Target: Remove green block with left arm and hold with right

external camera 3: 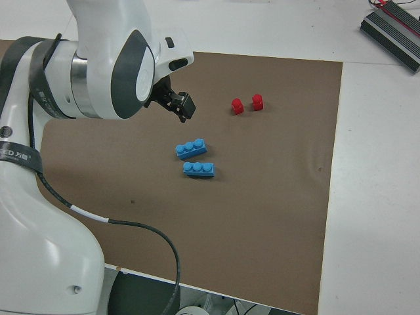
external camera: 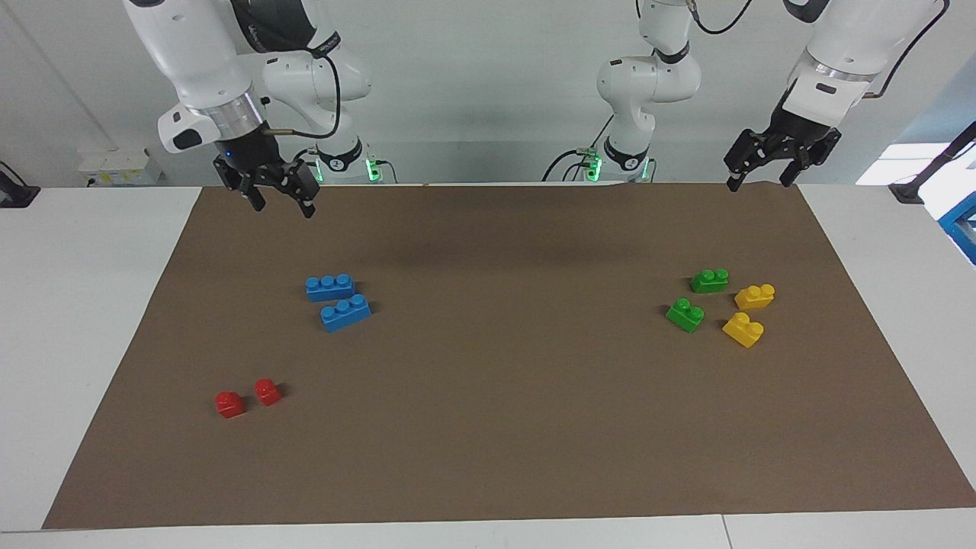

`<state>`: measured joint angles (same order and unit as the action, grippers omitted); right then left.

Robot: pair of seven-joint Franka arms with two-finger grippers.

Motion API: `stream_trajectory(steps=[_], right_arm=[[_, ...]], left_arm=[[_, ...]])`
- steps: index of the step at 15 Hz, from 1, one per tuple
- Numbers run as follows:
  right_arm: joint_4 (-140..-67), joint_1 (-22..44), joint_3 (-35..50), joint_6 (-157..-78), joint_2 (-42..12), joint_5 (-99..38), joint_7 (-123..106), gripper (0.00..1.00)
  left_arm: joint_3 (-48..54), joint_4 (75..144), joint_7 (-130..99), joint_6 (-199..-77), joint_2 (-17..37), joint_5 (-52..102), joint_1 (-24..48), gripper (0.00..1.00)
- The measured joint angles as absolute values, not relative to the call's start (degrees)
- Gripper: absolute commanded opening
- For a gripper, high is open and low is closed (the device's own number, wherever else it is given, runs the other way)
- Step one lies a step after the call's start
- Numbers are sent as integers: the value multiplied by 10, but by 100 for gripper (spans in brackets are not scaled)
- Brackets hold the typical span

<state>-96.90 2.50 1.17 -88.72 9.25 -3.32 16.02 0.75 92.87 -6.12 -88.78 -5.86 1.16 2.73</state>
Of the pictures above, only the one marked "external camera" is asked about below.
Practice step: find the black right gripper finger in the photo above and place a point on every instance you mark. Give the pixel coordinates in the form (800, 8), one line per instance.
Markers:
(305, 187)
(255, 197)

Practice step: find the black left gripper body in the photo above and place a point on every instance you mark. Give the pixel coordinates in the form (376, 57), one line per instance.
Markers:
(797, 136)

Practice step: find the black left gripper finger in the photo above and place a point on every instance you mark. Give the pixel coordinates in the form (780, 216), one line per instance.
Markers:
(746, 152)
(812, 156)

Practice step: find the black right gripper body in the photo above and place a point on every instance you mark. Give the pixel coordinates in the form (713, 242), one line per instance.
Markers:
(248, 164)

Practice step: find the blue three-stud block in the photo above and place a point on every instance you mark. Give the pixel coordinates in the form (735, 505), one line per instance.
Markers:
(345, 313)
(329, 288)

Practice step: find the green two-stud block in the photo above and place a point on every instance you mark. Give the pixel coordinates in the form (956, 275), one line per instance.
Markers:
(685, 315)
(709, 281)

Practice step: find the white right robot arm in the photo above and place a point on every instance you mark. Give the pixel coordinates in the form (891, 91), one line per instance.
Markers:
(191, 53)

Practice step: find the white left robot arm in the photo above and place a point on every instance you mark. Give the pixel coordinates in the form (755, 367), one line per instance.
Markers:
(648, 84)

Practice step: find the yellow two-stud block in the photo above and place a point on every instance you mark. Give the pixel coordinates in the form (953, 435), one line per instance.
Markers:
(755, 296)
(743, 330)

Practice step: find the red one-stud block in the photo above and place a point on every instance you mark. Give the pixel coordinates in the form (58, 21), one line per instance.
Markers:
(229, 405)
(268, 392)

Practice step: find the black angled stand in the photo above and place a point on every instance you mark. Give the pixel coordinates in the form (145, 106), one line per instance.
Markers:
(911, 191)

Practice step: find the white power strip box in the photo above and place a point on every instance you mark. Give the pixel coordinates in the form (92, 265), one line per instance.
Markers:
(122, 168)

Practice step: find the brown table mat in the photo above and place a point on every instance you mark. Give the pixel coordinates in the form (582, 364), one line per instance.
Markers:
(488, 427)

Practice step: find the blue metal frame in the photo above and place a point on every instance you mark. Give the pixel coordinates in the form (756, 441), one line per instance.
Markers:
(959, 229)

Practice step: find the black clamp mount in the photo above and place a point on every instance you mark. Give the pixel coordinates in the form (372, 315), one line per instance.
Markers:
(17, 194)

